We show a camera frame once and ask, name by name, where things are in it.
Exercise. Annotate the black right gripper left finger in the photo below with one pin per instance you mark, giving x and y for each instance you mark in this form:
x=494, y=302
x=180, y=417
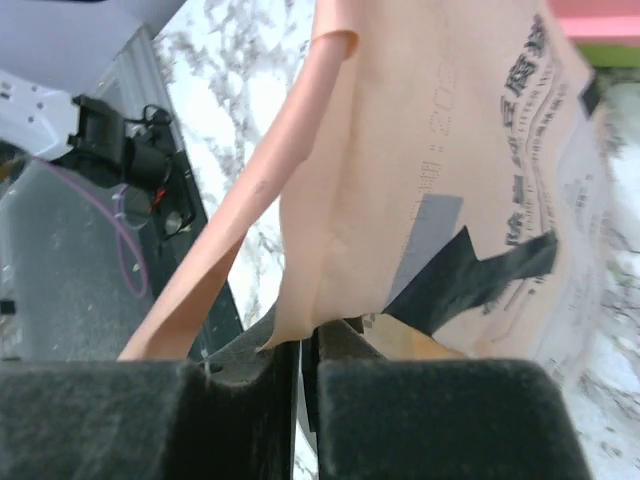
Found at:
x=231, y=416

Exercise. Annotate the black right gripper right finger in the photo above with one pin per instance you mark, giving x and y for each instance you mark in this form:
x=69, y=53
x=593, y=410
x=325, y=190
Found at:
x=433, y=419

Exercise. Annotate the cat litter bag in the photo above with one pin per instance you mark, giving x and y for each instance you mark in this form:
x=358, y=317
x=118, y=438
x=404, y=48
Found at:
x=438, y=166

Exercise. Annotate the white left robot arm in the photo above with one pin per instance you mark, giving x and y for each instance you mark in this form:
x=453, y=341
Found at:
x=35, y=118

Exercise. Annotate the pink green litter box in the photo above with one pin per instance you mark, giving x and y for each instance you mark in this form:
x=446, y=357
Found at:
x=605, y=31

